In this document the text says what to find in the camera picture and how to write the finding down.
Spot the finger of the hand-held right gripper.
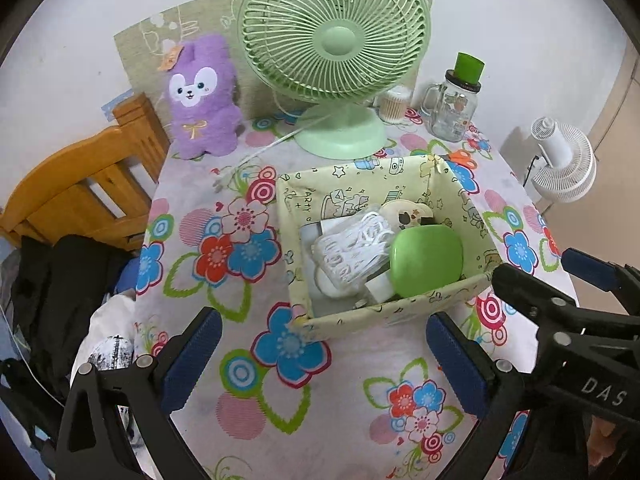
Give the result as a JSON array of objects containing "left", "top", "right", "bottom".
[
  {"left": 491, "top": 262, "right": 590, "bottom": 335},
  {"left": 560, "top": 247, "right": 640, "bottom": 311}
]

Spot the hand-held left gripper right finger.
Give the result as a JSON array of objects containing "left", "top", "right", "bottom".
[{"left": 426, "top": 311, "right": 532, "bottom": 480}]

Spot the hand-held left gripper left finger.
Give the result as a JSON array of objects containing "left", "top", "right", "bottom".
[{"left": 55, "top": 306, "right": 224, "bottom": 480}]

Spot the yellow cartoon storage box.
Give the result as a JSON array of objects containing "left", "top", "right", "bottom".
[{"left": 276, "top": 154, "right": 501, "bottom": 343}]

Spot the green compact case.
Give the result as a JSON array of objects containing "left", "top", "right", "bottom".
[{"left": 390, "top": 225, "right": 465, "bottom": 298}]

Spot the large white charger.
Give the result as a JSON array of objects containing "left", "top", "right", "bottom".
[{"left": 364, "top": 272, "right": 397, "bottom": 306}]

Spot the round cream hedgehog lid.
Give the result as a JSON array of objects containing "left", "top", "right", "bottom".
[{"left": 381, "top": 200, "right": 435, "bottom": 233}]

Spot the person's right hand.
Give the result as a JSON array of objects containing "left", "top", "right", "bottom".
[{"left": 582, "top": 410, "right": 623, "bottom": 468}]

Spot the floral tablecloth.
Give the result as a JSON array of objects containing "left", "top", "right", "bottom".
[{"left": 132, "top": 105, "right": 581, "bottom": 480}]

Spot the white printed cloth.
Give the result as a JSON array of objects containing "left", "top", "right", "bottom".
[{"left": 70, "top": 292, "right": 138, "bottom": 461}]

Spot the white standing fan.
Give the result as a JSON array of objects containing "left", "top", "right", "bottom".
[{"left": 522, "top": 116, "right": 597, "bottom": 204}]

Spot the beige door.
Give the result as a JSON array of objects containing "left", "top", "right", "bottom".
[{"left": 587, "top": 35, "right": 640, "bottom": 271}]

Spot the black clothing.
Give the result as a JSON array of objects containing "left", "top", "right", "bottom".
[{"left": 10, "top": 235, "right": 136, "bottom": 396}]

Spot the glass mug jar green lid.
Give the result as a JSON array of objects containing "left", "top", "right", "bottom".
[{"left": 421, "top": 52, "right": 486, "bottom": 142}]

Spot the wooden chair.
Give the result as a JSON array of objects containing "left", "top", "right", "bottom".
[{"left": 0, "top": 92, "right": 171, "bottom": 253}]

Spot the cotton swab container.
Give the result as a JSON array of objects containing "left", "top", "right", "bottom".
[{"left": 376, "top": 85, "right": 413, "bottom": 123}]

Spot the purple plush toy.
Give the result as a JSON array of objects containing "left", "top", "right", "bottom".
[{"left": 156, "top": 34, "right": 245, "bottom": 160}]

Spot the light blue paper strip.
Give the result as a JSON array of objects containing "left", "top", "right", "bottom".
[{"left": 102, "top": 89, "right": 134, "bottom": 117}]

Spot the green desk fan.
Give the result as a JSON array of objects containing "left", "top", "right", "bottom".
[{"left": 237, "top": 0, "right": 432, "bottom": 158}]

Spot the black fan cable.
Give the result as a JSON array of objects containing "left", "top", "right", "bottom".
[{"left": 521, "top": 154, "right": 545, "bottom": 187}]

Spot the white fan cable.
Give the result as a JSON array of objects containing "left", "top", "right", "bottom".
[{"left": 212, "top": 110, "right": 331, "bottom": 191}]

